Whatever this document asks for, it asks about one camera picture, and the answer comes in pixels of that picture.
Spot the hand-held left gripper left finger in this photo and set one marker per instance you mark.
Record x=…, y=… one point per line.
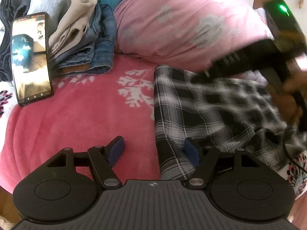
x=116, y=152

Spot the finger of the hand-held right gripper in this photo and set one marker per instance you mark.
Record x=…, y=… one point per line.
x=203, y=77

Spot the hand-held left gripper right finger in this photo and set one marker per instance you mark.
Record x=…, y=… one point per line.
x=193, y=152

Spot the black white plaid pants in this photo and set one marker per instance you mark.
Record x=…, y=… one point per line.
x=191, y=115

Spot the person's right hand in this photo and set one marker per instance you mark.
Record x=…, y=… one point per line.
x=286, y=107

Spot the red floral fleece blanket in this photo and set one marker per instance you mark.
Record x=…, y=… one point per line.
x=84, y=129

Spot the pink grey floral duvet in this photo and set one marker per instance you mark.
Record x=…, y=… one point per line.
x=179, y=24

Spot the blue jeans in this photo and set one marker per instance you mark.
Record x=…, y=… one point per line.
x=103, y=43

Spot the black smartphone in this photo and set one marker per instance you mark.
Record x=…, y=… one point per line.
x=31, y=60

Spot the beige garment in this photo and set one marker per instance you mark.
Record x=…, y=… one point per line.
x=81, y=9

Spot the dark knit cloth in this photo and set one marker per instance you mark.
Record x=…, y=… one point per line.
x=6, y=52

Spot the light grey garment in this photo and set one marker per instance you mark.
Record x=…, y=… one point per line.
x=48, y=2

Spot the beige hanging wall ornament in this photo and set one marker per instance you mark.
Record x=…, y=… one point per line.
x=300, y=2

